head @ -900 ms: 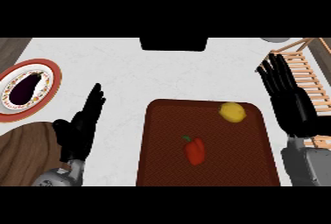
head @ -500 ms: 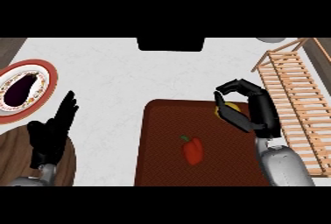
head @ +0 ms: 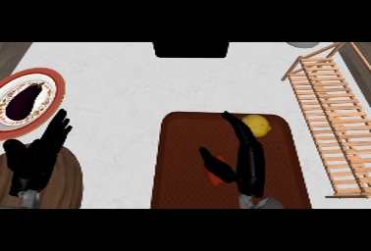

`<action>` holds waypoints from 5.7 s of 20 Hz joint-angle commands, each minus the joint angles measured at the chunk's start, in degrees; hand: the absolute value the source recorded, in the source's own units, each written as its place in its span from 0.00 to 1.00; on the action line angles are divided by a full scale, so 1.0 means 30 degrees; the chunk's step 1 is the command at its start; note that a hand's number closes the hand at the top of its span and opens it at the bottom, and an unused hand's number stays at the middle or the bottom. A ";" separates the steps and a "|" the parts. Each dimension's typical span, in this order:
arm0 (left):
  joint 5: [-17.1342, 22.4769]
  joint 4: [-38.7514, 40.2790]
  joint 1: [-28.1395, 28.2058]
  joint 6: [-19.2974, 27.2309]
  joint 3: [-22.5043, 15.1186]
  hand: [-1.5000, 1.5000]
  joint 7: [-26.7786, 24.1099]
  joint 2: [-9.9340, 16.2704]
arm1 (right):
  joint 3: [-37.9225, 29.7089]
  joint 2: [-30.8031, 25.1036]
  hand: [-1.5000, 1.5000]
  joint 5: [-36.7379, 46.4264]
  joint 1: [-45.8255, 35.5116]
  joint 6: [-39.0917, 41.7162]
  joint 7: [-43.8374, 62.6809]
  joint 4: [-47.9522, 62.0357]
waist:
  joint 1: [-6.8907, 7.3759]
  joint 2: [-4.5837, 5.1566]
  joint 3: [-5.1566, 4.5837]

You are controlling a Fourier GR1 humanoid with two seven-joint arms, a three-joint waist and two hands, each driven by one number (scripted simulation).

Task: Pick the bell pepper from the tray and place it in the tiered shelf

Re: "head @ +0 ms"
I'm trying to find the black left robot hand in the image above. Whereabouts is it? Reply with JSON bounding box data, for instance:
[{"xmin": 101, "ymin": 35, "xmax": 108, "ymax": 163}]
[{"xmin": 2, "ymin": 108, "xmax": 74, "ymax": 198}]

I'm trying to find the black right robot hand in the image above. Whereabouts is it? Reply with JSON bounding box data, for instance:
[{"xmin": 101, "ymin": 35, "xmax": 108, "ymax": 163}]
[{"xmin": 198, "ymin": 110, "xmax": 268, "ymax": 199}]

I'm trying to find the red bell pepper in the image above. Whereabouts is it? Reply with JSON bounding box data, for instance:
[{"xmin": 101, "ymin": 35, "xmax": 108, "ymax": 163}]
[{"xmin": 206, "ymin": 152, "xmax": 238, "ymax": 186}]

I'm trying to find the brown rectangular tray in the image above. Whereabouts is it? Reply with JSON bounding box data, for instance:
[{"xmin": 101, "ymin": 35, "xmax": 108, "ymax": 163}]
[{"xmin": 149, "ymin": 111, "xmax": 314, "ymax": 210}]

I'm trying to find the wooden tiered shelf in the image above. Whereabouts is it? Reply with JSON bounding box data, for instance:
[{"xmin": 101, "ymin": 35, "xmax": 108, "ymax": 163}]
[{"xmin": 280, "ymin": 42, "xmax": 371, "ymax": 199}]

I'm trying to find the round brown wooden board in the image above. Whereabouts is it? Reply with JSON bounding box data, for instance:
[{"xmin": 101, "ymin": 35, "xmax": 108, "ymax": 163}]
[{"xmin": 0, "ymin": 143, "xmax": 84, "ymax": 210}]

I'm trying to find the yellow lemon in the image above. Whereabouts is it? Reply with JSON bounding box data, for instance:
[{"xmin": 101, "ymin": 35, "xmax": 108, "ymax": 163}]
[{"xmin": 241, "ymin": 114, "xmax": 272, "ymax": 138}]

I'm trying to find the dark purple eggplant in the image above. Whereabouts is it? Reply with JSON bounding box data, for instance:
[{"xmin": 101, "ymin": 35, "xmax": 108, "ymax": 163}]
[{"xmin": 5, "ymin": 81, "xmax": 46, "ymax": 121}]

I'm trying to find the red rimmed patterned plate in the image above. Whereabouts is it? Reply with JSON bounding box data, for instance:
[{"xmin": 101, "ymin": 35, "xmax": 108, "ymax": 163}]
[{"xmin": 0, "ymin": 67, "xmax": 67, "ymax": 141}]

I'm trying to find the black rectangular appliance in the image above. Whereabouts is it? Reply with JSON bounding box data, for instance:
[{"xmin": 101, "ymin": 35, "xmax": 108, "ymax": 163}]
[{"xmin": 152, "ymin": 42, "xmax": 231, "ymax": 60}]

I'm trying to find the grey round object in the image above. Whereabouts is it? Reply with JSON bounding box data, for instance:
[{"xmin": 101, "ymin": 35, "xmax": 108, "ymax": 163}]
[{"xmin": 285, "ymin": 42, "xmax": 322, "ymax": 49}]

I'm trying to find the dark grey wall panel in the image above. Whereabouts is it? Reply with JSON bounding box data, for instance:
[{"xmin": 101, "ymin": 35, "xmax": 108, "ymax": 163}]
[{"xmin": 337, "ymin": 42, "xmax": 371, "ymax": 109}]

